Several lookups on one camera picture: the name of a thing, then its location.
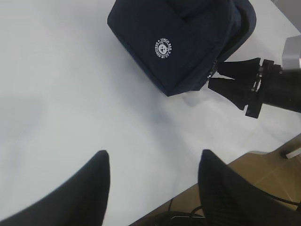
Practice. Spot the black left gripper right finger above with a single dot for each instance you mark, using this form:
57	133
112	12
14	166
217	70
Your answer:
227	199

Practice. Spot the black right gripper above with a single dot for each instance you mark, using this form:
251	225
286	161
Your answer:
248	84

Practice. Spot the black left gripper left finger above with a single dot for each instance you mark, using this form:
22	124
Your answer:
80	201

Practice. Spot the dark navy fabric bag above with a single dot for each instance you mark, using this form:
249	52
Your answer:
179	43

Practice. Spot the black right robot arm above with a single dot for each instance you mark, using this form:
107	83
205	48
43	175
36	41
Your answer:
283	90

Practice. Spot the grey table leg foot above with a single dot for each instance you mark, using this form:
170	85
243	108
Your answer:
288	154

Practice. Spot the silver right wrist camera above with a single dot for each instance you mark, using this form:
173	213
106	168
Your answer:
291	57

